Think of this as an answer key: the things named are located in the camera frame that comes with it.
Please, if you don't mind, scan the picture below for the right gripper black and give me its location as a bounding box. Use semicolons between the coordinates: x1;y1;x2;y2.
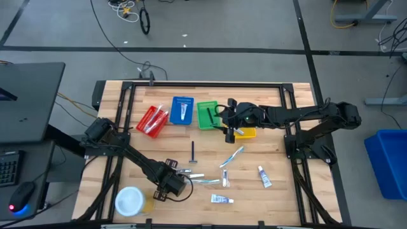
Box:
218;97;266;144

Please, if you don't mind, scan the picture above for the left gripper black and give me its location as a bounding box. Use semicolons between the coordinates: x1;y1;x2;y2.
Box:
153;158;188;203

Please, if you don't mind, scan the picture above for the dark blue disposable razor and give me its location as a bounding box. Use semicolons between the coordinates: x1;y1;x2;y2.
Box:
188;141;198;165
206;107;219;127

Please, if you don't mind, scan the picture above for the teal toothbrush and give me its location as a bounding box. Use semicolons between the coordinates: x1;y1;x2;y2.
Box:
187;178;221;185

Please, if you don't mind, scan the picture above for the blue toothbrush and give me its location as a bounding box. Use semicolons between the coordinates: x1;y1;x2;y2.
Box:
219;145;245;169

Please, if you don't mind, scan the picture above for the green plastic basket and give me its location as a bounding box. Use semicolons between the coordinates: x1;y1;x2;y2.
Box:
196;100;222;131

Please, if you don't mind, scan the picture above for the yellow plastic basket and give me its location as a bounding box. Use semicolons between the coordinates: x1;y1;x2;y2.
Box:
222;126;258;140

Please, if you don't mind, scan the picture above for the yellow cup with white lid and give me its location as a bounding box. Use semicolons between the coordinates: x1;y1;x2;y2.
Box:
114;186;156;218

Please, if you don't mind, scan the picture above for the blue plastic basket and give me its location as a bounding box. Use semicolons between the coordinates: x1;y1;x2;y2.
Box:
169;95;195;126

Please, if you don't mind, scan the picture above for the red plastic basket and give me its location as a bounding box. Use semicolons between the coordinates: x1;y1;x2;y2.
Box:
135;105;170;139

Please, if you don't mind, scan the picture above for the black panel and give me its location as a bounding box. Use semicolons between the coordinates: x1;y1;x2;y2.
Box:
92;80;107;111

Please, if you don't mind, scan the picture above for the black desk leg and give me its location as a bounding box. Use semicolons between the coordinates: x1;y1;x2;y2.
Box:
46;123;87;157

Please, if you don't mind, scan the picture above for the black glowing computer mouse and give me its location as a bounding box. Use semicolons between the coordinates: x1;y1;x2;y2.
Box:
8;181;36;214

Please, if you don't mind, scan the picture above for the grey table leg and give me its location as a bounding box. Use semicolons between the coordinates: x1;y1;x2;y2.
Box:
333;0;398;25
364;94;407;107

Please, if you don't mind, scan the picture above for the black side desk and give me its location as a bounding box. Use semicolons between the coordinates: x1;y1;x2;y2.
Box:
0;62;66;144

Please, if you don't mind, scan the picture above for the large blue plastic bin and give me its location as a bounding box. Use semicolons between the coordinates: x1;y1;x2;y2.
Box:
364;128;407;202

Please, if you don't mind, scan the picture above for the black keyboard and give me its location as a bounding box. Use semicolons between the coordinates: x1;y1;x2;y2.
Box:
0;150;22;188

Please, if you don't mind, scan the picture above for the dark screen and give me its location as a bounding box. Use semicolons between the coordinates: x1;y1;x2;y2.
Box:
0;86;18;102

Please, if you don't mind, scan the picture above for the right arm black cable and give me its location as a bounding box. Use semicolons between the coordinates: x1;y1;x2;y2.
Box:
214;103;231;121

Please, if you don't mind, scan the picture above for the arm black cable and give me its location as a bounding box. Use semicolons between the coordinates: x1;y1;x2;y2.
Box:
214;103;231;121
165;174;195;204

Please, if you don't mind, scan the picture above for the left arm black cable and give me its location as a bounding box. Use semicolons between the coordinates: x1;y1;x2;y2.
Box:
165;174;195;204

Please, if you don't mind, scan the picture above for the black aluminium rig frame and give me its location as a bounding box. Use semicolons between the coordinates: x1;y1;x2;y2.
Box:
76;79;352;229

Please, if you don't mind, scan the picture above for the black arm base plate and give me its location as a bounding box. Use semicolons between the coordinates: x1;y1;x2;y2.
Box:
284;128;338;165
83;132;132;158

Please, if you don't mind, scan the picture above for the black post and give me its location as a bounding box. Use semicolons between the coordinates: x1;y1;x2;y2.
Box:
138;69;156;87

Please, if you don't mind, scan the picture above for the long black floor cable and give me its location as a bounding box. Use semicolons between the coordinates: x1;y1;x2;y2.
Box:
90;0;169;81

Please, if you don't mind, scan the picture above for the black ring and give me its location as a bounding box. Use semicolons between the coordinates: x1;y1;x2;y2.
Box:
139;6;151;36

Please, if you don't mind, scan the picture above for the yellow floor cable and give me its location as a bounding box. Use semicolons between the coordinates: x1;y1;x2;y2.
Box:
329;0;369;30

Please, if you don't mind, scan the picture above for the white cable bundle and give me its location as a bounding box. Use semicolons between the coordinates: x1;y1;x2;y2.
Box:
107;0;141;24

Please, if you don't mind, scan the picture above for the white floor cable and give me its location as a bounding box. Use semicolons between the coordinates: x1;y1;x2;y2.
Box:
376;0;407;53

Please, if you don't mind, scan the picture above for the black cable bunch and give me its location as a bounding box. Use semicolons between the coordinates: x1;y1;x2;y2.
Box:
377;17;407;59

